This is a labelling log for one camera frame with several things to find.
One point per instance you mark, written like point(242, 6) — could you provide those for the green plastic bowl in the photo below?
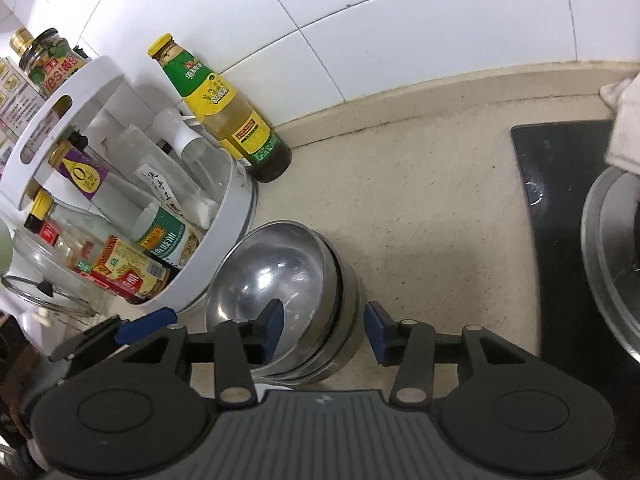
point(6, 248)

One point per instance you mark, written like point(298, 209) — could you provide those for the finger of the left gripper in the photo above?
point(114, 333)

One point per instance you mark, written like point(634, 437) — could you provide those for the steel pot on stove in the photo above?
point(609, 234)

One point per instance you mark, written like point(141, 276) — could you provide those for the clear plastic bag in rack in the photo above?
point(144, 164)

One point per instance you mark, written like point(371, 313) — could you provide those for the white cloth by stove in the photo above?
point(623, 98)

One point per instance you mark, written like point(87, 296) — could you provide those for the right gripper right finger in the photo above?
point(408, 345)

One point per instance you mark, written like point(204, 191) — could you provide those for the large glass lid behind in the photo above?
point(27, 246)

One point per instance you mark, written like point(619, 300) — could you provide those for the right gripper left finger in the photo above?
point(237, 345)

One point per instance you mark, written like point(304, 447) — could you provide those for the dark jar gold cap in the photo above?
point(48, 60)

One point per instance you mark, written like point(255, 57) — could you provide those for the red label soy sauce bottle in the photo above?
point(65, 253)

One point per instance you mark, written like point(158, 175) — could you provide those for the purple label fish sauce bottle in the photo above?
point(139, 215)

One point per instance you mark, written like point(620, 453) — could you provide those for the yellow label vinegar bottle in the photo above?
point(110, 256)

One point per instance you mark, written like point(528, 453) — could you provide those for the green yellow oyster sauce bottle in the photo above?
point(223, 112)

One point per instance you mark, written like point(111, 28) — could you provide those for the clear spray bottle white top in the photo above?
point(209, 165)

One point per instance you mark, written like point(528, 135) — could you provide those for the glass pot lid with knob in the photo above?
point(30, 289)

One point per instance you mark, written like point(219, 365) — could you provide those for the white carton on rack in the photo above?
point(20, 101)

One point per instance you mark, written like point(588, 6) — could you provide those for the black gas stove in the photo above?
point(559, 161)

